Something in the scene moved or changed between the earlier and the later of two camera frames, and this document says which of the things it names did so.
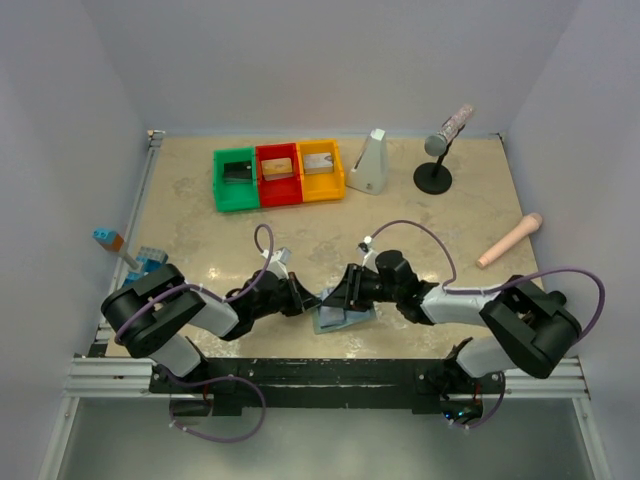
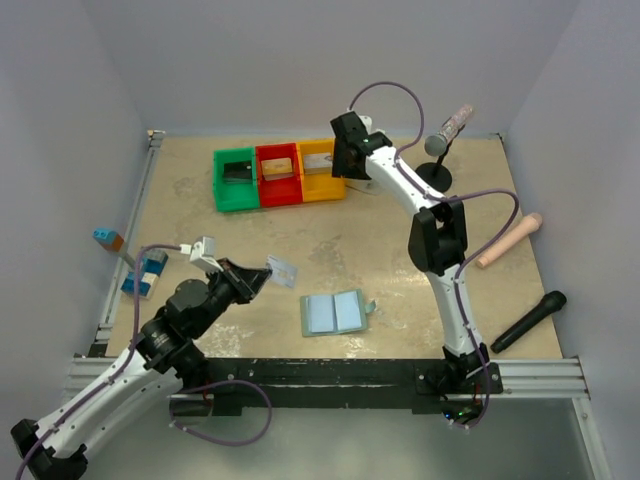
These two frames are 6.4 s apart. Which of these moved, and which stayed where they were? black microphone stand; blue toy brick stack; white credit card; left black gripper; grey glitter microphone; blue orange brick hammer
Moved: left black gripper; white credit card
Stayed: blue orange brick hammer; black microphone stand; blue toy brick stack; grey glitter microphone
